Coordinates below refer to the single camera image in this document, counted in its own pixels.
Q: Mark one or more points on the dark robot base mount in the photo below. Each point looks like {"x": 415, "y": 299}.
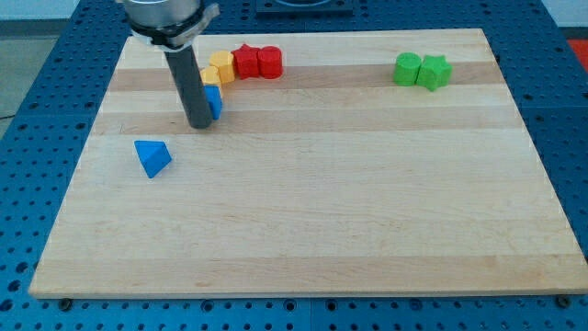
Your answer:
{"x": 272, "y": 8}

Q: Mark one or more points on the blue triangle block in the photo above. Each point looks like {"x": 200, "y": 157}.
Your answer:
{"x": 153, "y": 156}

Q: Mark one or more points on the yellow hexagon block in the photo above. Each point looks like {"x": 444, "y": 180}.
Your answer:
{"x": 223, "y": 61}

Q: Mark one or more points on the yellow pentagon block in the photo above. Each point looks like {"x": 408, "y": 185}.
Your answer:
{"x": 210, "y": 76}

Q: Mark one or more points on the wooden board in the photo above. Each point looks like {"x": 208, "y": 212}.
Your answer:
{"x": 331, "y": 180}

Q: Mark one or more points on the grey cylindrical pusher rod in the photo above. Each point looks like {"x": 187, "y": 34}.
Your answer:
{"x": 184, "y": 69}

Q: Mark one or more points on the green cylinder block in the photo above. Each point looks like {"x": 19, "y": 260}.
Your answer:
{"x": 407, "y": 67}

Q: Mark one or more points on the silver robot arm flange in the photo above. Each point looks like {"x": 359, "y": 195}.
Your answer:
{"x": 171, "y": 25}

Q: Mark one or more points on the blue cube block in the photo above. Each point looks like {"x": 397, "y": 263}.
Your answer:
{"x": 213, "y": 95}

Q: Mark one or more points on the green star block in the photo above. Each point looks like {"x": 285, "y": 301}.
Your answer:
{"x": 435, "y": 72}

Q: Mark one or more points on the red cylinder block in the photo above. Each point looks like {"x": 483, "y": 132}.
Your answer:
{"x": 270, "y": 64}

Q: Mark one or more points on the red star block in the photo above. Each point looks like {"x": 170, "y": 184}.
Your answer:
{"x": 246, "y": 61}

